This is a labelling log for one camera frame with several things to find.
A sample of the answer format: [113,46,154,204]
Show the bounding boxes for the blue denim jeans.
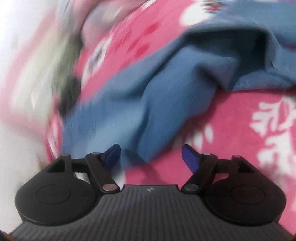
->
[62,1,295,168]

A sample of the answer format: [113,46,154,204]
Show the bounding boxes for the pink floral bed blanket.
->
[46,1,295,232]

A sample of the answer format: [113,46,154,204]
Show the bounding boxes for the black crumpled garment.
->
[57,76,81,116]

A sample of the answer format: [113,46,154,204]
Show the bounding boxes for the green floral pillow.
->
[52,36,83,94]

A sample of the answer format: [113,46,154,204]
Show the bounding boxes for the white pink headboard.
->
[1,11,69,128]

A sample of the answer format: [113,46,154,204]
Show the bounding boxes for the pink grey folded duvet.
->
[58,0,149,38]

